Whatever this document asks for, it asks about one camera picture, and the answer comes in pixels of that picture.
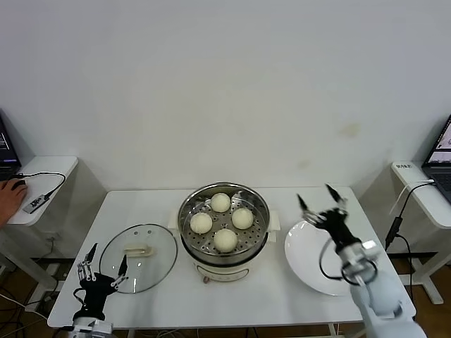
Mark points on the black computer mouse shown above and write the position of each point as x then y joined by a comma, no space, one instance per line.
21,183

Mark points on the grey laptop with pink screen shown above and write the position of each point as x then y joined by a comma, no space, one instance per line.
438,165

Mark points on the round white plate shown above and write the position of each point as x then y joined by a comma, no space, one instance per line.
303,253

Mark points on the person's bare hand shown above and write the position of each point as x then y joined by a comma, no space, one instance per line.
10,202

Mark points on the white side desk with hub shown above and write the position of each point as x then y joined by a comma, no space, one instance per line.
49,169

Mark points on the white steamed baozi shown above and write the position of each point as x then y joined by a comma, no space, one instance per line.
242,218
225,240
201,223
221,202

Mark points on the cream electric cooking pot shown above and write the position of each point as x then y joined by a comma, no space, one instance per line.
225,273

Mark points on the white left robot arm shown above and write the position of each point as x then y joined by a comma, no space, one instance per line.
91,329

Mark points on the white side desk with label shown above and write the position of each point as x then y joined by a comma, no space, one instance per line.
433,207

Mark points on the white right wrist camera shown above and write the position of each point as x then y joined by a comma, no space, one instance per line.
369,246

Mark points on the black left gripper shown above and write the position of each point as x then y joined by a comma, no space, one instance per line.
93,292

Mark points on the black laptop with dark screen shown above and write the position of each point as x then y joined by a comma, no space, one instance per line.
7,148

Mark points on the perforated steel steamer basket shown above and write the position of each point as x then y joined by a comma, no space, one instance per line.
253,236

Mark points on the round glass pot lid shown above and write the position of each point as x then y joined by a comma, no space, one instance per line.
148,253

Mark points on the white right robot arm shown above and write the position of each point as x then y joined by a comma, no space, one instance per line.
380,299

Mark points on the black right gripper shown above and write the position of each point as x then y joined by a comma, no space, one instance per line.
334,225

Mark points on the grey usb hub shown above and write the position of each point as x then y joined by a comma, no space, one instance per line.
36,203

